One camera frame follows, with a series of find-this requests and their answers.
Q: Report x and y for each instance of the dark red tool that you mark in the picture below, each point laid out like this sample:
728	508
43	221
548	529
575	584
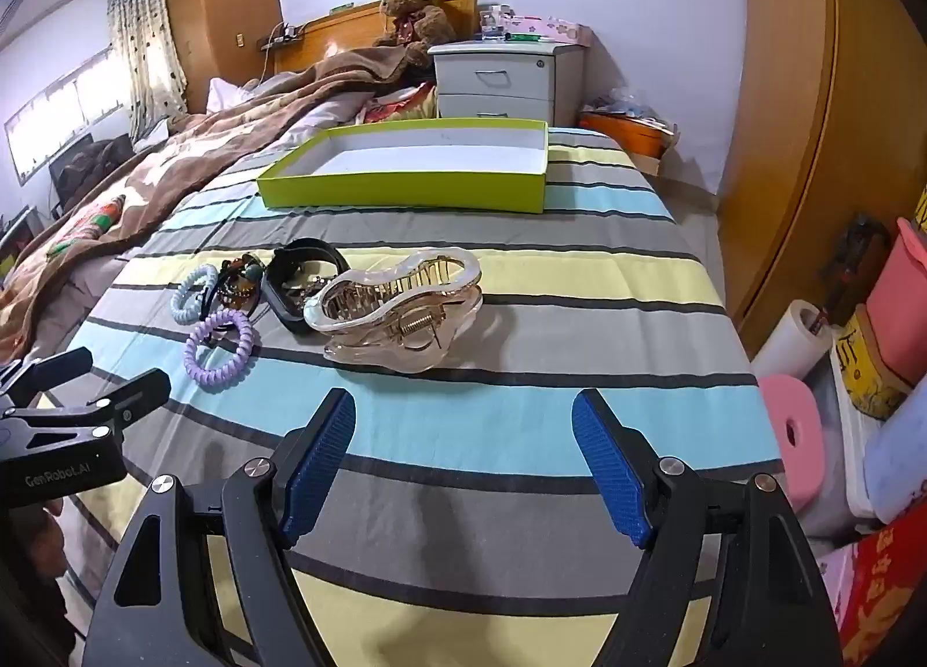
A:
858	261

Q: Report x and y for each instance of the clear plastic bags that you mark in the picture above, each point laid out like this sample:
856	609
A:
626	105

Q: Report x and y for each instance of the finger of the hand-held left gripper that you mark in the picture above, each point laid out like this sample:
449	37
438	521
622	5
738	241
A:
51	370
130	399

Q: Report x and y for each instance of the paper towel roll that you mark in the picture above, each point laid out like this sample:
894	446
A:
786	348

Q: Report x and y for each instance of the black bangle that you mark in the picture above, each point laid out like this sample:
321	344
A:
275	297

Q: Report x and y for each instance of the wooden headboard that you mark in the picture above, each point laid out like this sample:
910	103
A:
347	29

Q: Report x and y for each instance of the pink floral box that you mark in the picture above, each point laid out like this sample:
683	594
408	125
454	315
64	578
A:
557	29

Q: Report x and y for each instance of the power strip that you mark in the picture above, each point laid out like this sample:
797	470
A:
282	35

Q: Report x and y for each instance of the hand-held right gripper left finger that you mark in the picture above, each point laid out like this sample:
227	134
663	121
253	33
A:
319	471

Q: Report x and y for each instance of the pink plastic container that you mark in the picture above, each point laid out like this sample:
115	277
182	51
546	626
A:
898	305

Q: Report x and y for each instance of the dark chair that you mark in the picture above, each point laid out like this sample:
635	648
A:
87	167

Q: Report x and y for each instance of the white pillow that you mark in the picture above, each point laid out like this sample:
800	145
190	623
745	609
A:
224	95

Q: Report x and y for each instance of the tall wooden wardrobe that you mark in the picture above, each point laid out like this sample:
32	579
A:
232	0

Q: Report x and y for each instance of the red patterned cloth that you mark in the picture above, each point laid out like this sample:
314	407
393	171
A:
398	105

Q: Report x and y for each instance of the grey nightstand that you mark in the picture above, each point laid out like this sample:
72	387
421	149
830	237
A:
500	80

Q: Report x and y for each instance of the person's left hand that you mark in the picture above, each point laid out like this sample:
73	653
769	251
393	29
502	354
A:
52	509

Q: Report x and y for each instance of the striped bed sheet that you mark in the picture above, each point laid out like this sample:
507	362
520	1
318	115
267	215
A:
507	421

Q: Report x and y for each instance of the orange box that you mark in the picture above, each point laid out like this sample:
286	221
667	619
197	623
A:
623	134

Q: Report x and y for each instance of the brown teddy bear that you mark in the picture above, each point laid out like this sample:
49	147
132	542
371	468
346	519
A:
413	8

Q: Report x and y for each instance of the yellow box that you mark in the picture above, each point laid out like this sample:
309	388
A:
865	377

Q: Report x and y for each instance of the glass bottle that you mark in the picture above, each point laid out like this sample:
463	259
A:
492	24

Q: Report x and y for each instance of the clear hair claw clip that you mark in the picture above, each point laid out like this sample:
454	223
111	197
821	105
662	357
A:
319	312

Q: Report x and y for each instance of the red printed box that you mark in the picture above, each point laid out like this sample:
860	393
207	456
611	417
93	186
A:
883	587

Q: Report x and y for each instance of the window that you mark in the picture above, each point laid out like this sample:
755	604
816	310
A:
58	116

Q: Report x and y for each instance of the white quilt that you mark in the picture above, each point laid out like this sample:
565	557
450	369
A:
319	124

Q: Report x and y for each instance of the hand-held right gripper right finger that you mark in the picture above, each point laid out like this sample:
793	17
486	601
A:
608	471

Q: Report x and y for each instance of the brown blanket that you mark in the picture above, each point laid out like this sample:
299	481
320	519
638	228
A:
217	131

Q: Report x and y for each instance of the green tube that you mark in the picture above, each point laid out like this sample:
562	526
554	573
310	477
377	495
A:
521	37

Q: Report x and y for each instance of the patterned curtain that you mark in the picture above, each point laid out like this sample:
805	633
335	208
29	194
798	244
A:
148	58

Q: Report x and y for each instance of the red green plaid cushion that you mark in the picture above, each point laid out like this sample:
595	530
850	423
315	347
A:
87	221

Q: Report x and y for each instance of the white plastic bin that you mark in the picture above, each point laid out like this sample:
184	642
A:
847	464

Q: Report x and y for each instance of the person's left forearm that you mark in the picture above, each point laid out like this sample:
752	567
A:
32	623

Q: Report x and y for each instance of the wooden wardrobe door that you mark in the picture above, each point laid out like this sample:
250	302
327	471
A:
796	131

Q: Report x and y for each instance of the pink foam roll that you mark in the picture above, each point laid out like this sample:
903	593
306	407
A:
778	406

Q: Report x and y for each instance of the green cardboard box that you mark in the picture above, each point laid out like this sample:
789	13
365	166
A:
405	192

